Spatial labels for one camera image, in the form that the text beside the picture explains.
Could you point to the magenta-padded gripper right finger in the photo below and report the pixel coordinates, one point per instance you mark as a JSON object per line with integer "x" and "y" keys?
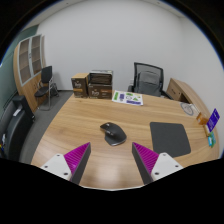
{"x": 164, "y": 165}

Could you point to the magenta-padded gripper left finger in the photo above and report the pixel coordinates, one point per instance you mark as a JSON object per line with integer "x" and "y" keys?
{"x": 58, "y": 165}

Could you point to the dark grey computer mouse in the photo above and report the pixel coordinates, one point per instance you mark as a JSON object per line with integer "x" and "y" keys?
{"x": 113, "y": 134}

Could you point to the dark grey mouse pad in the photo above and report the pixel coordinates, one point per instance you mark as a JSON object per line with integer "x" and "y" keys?
{"x": 169, "y": 138}

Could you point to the small blue packet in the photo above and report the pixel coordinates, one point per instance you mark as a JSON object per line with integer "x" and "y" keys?
{"x": 210, "y": 142}

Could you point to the small tan box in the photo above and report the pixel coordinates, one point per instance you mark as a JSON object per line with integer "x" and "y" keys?
{"x": 206, "y": 130}

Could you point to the black leather armchair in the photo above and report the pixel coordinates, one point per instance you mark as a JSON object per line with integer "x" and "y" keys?
{"x": 15, "y": 130}

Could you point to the small orange box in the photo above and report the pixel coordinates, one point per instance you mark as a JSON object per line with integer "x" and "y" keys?
{"x": 201, "y": 119}

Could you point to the purple card stand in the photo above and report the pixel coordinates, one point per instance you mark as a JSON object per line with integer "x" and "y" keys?
{"x": 213, "y": 120}

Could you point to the white sheet with coloured stickers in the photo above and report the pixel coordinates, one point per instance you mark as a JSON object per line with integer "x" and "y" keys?
{"x": 127, "y": 97}

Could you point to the wooden side desk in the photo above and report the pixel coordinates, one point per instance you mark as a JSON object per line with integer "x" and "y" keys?
{"x": 186, "y": 91}

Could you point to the tall brown cardboard box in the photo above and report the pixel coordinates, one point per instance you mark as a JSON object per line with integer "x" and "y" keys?
{"x": 79, "y": 86}

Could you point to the grey backpack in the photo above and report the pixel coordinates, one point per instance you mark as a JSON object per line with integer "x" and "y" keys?
{"x": 148, "y": 83}

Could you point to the wooden shelf cabinet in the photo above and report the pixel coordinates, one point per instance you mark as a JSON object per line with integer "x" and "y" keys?
{"x": 28, "y": 85}

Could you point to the black visitor chair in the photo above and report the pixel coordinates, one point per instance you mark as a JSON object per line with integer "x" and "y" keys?
{"x": 46, "y": 76}

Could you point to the black and silver box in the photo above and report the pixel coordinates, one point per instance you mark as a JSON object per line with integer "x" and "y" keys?
{"x": 100, "y": 77}

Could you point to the black mesh office chair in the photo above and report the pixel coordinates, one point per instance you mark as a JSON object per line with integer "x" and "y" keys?
{"x": 140, "y": 66}

